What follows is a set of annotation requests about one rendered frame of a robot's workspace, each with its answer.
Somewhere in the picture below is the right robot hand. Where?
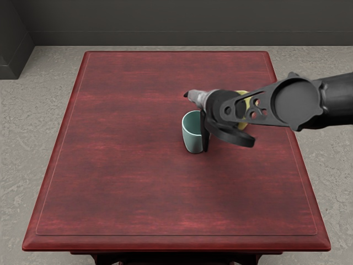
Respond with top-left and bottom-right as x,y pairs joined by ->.
183,89 -> 212,153

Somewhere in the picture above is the teal cup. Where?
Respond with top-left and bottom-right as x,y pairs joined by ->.
181,110 -> 211,154

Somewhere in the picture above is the yellow cup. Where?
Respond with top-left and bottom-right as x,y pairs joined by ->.
234,89 -> 261,131

